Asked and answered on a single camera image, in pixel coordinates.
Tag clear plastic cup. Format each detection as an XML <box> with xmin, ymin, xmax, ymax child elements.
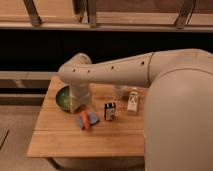
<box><xmin>113</xmin><ymin>85</ymin><xmax>127</xmax><ymax>99</ymax></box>

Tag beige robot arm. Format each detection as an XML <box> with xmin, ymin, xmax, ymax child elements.
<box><xmin>58</xmin><ymin>49</ymin><xmax>213</xmax><ymax>171</ymax></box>

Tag white bottle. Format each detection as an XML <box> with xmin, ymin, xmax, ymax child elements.
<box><xmin>127</xmin><ymin>87</ymin><xmax>139</xmax><ymax>115</ymax></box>

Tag wooden table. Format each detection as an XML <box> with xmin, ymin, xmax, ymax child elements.
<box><xmin>27</xmin><ymin>76</ymin><xmax>144</xmax><ymax>158</ymax></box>

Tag beige cylindrical gripper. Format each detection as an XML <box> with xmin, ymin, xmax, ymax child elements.
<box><xmin>69</xmin><ymin>83</ymin><xmax>92</xmax><ymax>113</ymax></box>

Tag blue sponge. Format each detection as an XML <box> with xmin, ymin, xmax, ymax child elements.
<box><xmin>77</xmin><ymin>112</ymin><xmax>99</xmax><ymax>129</ymax></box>

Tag orange carrot toy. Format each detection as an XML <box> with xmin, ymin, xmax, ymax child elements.
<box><xmin>81</xmin><ymin>111</ymin><xmax>90</xmax><ymax>129</ymax></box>

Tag green bowl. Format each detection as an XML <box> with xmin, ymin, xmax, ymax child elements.
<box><xmin>55</xmin><ymin>86</ymin><xmax>70</xmax><ymax>112</ymax></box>

